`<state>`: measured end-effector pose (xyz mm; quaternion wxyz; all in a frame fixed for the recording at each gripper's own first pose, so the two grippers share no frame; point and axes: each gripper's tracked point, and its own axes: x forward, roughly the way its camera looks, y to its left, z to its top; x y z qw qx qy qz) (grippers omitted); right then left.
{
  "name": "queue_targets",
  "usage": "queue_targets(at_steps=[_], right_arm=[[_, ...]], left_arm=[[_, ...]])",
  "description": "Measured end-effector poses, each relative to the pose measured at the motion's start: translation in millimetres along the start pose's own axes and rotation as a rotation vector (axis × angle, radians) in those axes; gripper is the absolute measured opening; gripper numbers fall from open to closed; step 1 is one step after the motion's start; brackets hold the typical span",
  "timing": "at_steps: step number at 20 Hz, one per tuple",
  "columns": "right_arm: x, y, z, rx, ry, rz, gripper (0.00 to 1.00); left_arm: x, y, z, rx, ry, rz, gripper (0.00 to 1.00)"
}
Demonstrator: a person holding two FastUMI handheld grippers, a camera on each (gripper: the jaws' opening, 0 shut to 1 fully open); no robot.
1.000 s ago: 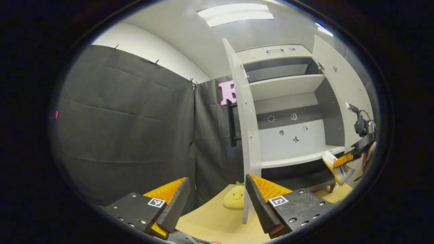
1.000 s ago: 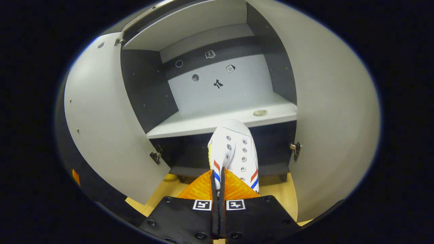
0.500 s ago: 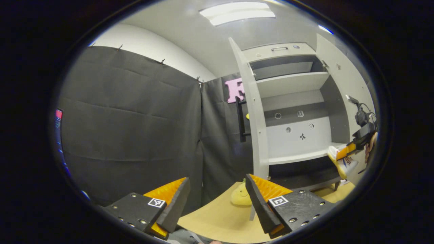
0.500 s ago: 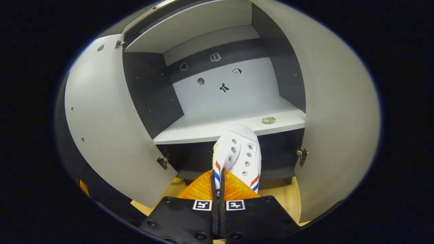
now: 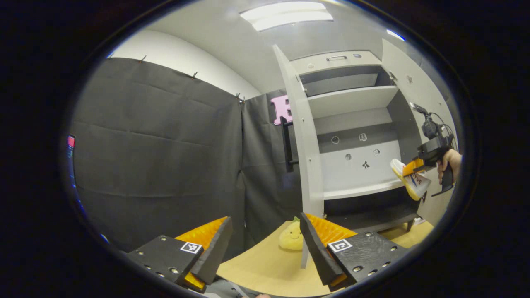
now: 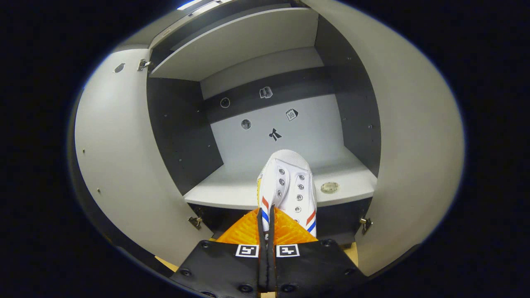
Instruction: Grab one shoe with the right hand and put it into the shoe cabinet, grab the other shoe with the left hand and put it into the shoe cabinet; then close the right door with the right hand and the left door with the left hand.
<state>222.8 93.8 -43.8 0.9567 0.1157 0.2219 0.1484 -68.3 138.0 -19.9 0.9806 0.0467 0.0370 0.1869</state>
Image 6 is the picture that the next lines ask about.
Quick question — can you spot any grey shoe cabinet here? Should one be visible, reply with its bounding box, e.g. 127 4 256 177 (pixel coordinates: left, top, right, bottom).
112 0 381 249

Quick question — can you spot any white striped shoe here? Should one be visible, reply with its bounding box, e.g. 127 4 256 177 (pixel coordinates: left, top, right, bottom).
257 149 318 243

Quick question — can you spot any grey cabinet shelf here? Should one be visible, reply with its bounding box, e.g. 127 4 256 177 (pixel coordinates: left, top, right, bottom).
149 7 319 82
183 147 378 210

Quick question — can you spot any grey shoe cabinet door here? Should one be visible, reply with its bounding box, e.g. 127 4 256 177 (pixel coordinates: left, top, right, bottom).
74 49 214 267
302 0 465 277

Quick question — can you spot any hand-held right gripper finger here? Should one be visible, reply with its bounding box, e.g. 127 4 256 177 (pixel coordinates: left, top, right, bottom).
267 205 369 298
170 207 267 298

